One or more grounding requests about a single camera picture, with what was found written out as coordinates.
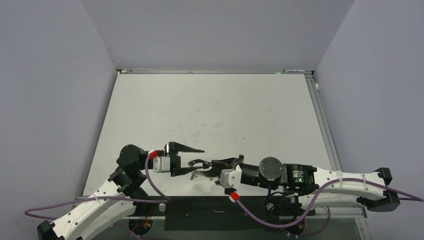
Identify purple cable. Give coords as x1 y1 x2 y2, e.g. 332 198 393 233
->
24 154 171 240
231 177 424 238

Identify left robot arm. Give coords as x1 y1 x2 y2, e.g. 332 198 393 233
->
37 142 202 240

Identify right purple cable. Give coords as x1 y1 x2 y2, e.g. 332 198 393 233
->
231 177 424 238

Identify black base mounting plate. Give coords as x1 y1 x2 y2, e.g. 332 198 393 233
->
128 195 307 235

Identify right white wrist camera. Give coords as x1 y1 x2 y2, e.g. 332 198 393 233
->
219 165 242 195

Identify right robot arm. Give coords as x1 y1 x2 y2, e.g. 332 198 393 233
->
210 155 400 214

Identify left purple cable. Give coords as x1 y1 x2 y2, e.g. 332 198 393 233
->
24 154 171 240

